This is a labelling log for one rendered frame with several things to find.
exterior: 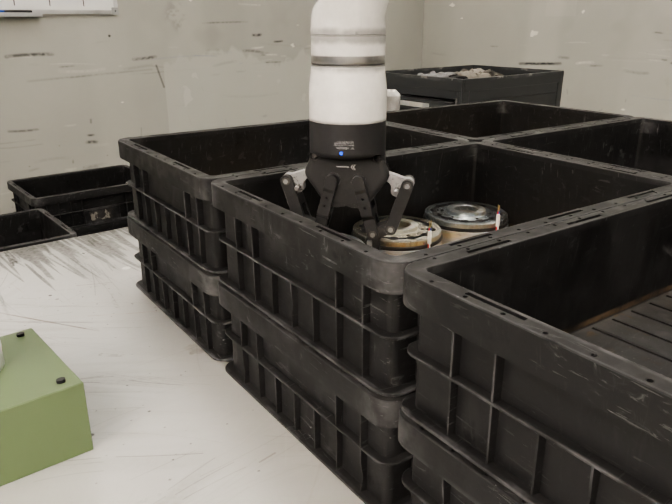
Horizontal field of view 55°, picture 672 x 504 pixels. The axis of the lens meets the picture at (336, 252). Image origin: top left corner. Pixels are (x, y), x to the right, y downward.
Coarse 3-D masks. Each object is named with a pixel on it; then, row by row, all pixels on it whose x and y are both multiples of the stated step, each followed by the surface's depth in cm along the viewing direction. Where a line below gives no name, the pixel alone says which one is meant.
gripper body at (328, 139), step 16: (320, 128) 60; (336, 128) 59; (352, 128) 59; (368, 128) 59; (384, 128) 61; (320, 144) 60; (336, 144) 60; (352, 144) 59; (368, 144) 60; (384, 144) 62; (320, 160) 63; (336, 160) 63; (352, 160) 62; (368, 160) 62; (384, 160) 62; (320, 176) 64; (352, 176) 63; (368, 176) 63; (384, 176) 62; (320, 192) 64; (336, 192) 64; (352, 192) 64; (368, 192) 63
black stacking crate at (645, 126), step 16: (608, 128) 102; (624, 128) 105; (640, 128) 108; (656, 128) 106; (512, 144) 90; (528, 144) 92; (544, 144) 94; (560, 144) 96; (576, 144) 99; (592, 144) 101; (608, 144) 104; (624, 144) 106; (640, 144) 109; (656, 144) 106; (608, 160) 105; (624, 160) 108; (640, 160) 109; (656, 160) 107
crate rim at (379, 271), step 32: (544, 160) 77; (576, 160) 75; (224, 192) 62; (640, 192) 61; (256, 224) 58; (288, 224) 53; (320, 224) 52; (544, 224) 52; (320, 256) 50; (352, 256) 47; (384, 256) 45; (416, 256) 45; (384, 288) 45
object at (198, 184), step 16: (224, 128) 97; (240, 128) 98; (256, 128) 100; (400, 128) 98; (128, 144) 85; (432, 144) 85; (448, 144) 85; (128, 160) 86; (144, 160) 80; (160, 160) 76; (160, 176) 77; (176, 176) 72; (192, 176) 68; (208, 176) 68; (224, 176) 68; (192, 192) 69; (208, 192) 67
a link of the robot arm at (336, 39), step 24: (336, 0) 55; (360, 0) 55; (384, 0) 57; (312, 24) 58; (336, 24) 56; (360, 24) 56; (384, 24) 58; (312, 48) 59; (336, 48) 57; (360, 48) 57; (384, 48) 59
